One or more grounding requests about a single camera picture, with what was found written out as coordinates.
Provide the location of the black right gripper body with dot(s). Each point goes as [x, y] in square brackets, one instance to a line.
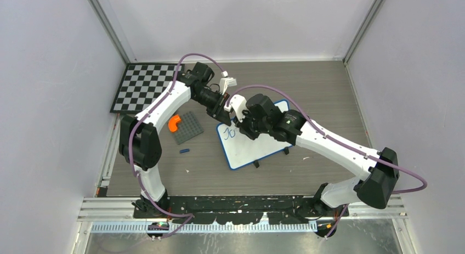
[251, 126]

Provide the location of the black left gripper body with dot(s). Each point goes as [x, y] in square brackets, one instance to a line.
[211, 100]

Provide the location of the blue framed whiteboard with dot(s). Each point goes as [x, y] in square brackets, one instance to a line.
[241, 151]

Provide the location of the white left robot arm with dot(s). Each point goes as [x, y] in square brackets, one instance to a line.
[139, 135]

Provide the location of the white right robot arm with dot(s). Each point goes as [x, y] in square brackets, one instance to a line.
[373, 181]

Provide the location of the grey studded baseplate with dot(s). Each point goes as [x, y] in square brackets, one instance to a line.
[188, 128]

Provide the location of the orange curved block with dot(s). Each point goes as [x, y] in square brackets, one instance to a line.
[173, 123]

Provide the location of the black white checkerboard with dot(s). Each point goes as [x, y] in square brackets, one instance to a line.
[140, 85]

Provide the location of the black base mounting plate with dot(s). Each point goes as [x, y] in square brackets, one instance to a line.
[236, 210]

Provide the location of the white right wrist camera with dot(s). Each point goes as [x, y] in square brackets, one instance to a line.
[237, 104]

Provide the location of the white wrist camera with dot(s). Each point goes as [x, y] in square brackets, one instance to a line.
[225, 82]
[237, 104]

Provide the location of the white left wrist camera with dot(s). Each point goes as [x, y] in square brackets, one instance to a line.
[225, 82]

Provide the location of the slotted aluminium cable duct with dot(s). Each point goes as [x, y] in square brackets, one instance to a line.
[166, 227]

